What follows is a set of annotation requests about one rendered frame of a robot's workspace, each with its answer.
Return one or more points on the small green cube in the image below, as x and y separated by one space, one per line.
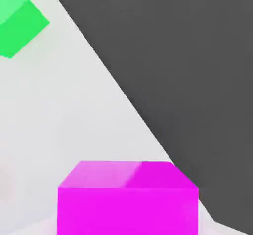
21 27

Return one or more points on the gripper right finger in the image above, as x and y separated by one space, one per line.
213 228

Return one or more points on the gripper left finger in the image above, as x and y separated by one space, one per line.
43 228

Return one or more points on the small magenta cube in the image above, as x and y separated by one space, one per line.
128 209

